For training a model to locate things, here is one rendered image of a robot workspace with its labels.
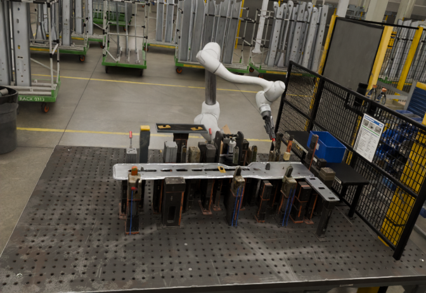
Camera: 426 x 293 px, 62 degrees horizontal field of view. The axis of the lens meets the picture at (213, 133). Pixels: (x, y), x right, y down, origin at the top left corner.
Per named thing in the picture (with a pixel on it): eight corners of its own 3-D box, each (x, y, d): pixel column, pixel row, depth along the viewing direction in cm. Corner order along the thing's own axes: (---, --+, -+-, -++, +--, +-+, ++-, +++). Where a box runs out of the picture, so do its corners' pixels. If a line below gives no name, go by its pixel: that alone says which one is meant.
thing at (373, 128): (371, 164, 244) (385, 123, 233) (352, 149, 264) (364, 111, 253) (373, 164, 245) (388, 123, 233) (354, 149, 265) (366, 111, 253)
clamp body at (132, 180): (123, 237, 209) (126, 184, 196) (123, 221, 222) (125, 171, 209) (142, 236, 212) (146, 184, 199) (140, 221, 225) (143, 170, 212)
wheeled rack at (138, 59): (146, 77, 819) (151, -3, 752) (101, 73, 795) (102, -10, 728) (144, 59, 990) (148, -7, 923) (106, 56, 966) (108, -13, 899)
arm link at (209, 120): (204, 144, 311) (188, 127, 303) (208, 131, 325) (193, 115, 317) (219, 136, 303) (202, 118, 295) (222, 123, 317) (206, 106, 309)
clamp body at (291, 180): (277, 227, 238) (288, 182, 225) (270, 217, 248) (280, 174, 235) (289, 226, 241) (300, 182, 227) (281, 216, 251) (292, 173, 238)
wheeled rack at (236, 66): (174, 73, 889) (180, -1, 822) (172, 65, 980) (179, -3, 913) (247, 80, 922) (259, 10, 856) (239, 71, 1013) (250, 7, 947)
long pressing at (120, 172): (112, 182, 209) (113, 180, 208) (112, 164, 228) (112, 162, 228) (316, 178, 249) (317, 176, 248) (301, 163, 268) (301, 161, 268)
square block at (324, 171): (314, 216, 256) (326, 172, 242) (308, 209, 263) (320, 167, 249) (323, 215, 258) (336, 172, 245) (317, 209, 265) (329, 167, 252)
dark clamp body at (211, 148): (199, 196, 260) (206, 150, 245) (195, 187, 271) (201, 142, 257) (213, 196, 263) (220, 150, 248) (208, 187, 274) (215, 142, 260)
